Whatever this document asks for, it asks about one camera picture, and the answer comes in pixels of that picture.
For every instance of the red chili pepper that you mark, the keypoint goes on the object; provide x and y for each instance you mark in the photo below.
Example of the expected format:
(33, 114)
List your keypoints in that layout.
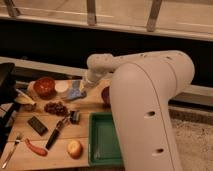
(37, 150)

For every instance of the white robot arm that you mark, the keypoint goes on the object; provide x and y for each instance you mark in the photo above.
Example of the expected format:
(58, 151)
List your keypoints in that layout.
(140, 88)

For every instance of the silver fork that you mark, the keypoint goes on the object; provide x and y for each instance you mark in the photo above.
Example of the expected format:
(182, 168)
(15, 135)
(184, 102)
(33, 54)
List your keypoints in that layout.
(16, 142)

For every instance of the bunch of dark grapes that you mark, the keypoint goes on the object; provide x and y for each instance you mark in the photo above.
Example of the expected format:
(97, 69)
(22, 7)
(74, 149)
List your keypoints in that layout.
(56, 108)

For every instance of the black rectangular block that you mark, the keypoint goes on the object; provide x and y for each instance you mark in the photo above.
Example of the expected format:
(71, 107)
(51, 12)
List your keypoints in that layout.
(37, 125)

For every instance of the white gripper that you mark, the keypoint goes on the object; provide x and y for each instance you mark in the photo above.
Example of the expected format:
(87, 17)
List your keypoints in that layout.
(90, 80)

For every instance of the green plastic tray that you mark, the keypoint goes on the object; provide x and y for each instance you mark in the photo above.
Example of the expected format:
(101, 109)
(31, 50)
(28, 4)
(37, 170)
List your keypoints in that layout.
(103, 145)

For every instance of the purple bowl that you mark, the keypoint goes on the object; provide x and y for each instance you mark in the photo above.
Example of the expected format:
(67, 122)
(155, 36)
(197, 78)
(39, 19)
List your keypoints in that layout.
(105, 96)

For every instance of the red bowl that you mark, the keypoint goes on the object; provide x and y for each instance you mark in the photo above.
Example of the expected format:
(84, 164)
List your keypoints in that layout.
(44, 86)

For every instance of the black device at left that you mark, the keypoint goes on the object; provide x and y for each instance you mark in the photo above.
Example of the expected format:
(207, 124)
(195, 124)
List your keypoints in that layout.
(7, 95)

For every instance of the small dark box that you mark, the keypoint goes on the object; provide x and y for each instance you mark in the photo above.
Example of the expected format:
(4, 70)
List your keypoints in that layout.
(74, 117)

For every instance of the blue sponge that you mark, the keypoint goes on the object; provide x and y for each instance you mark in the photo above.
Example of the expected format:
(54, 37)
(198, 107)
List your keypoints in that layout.
(75, 94)

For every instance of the banana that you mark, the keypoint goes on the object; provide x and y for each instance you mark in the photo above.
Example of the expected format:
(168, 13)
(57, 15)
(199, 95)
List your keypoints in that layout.
(23, 98)

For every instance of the white paper cup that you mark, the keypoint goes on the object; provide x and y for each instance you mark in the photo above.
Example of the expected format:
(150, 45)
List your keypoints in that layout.
(62, 88)

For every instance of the black handled knife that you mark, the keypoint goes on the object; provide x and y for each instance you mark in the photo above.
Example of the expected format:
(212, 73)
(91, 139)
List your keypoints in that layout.
(55, 133)

